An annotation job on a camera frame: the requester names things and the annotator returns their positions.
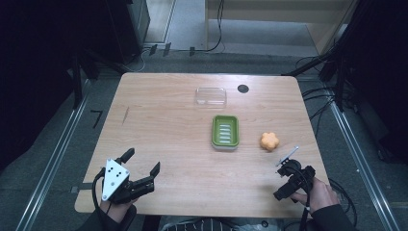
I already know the black cabinet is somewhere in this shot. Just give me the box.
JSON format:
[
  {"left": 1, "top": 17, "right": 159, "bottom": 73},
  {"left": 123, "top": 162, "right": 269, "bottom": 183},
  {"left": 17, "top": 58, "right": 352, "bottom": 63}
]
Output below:
[{"left": 80, "top": 0, "right": 152, "bottom": 65}]

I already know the metal floor rail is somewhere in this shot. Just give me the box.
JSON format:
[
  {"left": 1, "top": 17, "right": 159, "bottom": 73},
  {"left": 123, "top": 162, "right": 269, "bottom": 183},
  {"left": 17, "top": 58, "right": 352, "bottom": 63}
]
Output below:
[
  {"left": 15, "top": 78, "right": 92, "bottom": 231},
  {"left": 328, "top": 100, "right": 402, "bottom": 231}
]

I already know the person's right hand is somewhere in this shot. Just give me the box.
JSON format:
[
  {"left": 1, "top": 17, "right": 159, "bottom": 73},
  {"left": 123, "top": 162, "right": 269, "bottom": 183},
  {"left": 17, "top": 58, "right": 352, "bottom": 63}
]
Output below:
[{"left": 290, "top": 177, "right": 341, "bottom": 215}]

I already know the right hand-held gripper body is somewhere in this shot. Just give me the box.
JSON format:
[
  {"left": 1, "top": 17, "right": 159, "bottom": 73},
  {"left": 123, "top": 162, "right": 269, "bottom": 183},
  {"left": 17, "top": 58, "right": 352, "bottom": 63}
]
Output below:
[{"left": 275, "top": 145, "right": 318, "bottom": 204}]

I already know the person's striped shoe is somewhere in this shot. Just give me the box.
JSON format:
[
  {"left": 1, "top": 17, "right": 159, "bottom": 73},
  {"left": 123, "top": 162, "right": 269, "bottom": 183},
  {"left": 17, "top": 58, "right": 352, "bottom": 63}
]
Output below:
[{"left": 160, "top": 218, "right": 240, "bottom": 231}]

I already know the person's left hand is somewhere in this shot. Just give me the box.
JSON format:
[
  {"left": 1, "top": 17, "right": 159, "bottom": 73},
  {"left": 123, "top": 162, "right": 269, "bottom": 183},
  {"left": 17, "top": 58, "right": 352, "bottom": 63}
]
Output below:
[{"left": 99, "top": 197, "right": 139, "bottom": 224}]

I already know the black metal stand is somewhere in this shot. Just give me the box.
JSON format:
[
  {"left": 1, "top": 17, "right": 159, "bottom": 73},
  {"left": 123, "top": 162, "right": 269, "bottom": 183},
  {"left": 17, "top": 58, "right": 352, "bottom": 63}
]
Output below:
[
  {"left": 68, "top": 47, "right": 129, "bottom": 110},
  {"left": 281, "top": 18, "right": 364, "bottom": 112}
]

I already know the orange flower-shaped soap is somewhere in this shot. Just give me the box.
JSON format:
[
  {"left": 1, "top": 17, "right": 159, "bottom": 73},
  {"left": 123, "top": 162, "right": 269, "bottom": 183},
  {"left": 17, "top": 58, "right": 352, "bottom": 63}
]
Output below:
[{"left": 259, "top": 132, "right": 280, "bottom": 152}]

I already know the clear plastic lid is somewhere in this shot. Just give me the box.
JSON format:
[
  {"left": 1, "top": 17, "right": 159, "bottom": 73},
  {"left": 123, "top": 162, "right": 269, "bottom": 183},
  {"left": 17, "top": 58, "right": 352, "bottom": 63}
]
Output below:
[{"left": 193, "top": 87, "right": 228, "bottom": 109}]

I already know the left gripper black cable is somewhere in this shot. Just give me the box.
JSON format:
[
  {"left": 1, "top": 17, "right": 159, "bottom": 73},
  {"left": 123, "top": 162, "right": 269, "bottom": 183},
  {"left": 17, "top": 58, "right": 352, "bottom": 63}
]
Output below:
[{"left": 91, "top": 167, "right": 112, "bottom": 216}]

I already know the light wooden furniture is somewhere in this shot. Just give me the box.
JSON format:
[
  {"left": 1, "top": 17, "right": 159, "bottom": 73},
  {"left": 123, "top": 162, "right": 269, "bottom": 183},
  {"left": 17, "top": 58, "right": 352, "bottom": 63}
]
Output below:
[{"left": 205, "top": 0, "right": 359, "bottom": 56}]

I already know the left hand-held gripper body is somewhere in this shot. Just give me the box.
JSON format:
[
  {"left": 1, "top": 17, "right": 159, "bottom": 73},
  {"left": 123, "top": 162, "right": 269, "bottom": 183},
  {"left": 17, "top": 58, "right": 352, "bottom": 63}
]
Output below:
[{"left": 101, "top": 157, "right": 156, "bottom": 205}]

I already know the thin black hanging cable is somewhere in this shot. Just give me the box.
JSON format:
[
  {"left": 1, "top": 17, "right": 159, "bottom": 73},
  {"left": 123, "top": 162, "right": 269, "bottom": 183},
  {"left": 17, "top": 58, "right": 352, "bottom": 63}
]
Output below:
[{"left": 191, "top": 0, "right": 226, "bottom": 56}]

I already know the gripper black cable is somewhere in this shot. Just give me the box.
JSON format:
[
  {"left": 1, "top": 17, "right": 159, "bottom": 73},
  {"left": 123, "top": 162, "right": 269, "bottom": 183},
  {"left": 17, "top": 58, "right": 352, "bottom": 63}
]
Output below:
[
  {"left": 91, "top": 167, "right": 112, "bottom": 216},
  {"left": 288, "top": 165, "right": 317, "bottom": 231}
]

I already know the looped black floor cable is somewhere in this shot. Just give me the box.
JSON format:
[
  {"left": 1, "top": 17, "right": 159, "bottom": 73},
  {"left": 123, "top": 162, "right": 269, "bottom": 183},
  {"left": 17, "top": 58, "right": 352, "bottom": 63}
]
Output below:
[{"left": 327, "top": 177, "right": 359, "bottom": 229}]

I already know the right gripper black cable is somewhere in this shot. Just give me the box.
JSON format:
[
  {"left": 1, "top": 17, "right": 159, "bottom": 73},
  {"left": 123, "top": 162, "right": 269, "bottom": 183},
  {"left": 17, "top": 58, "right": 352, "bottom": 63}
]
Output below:
[{"left": 288, "top": 165, "right": 317, "bottom": 231}]

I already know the black floor cables bundle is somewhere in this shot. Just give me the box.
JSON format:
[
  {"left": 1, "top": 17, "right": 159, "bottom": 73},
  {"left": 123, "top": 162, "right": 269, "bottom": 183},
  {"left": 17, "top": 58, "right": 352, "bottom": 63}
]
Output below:
[{"left": 294, "top": 56, "right": 357, "bottom": 138}]

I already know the green soap dish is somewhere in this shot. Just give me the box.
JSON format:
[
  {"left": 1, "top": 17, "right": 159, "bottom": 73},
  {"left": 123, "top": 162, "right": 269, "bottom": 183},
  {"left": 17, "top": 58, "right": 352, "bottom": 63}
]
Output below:
[{"left": 211, "top": 115, "right": 241, "bottom": 151}]

